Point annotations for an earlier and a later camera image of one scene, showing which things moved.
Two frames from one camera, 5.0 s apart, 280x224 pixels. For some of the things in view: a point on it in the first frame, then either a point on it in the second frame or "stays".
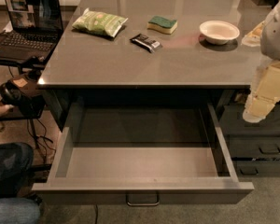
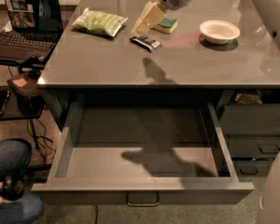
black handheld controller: (9, 93) to (11, 188)
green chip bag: (98, 22) stays
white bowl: (218, 32) stays
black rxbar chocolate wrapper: (146, 43) stays
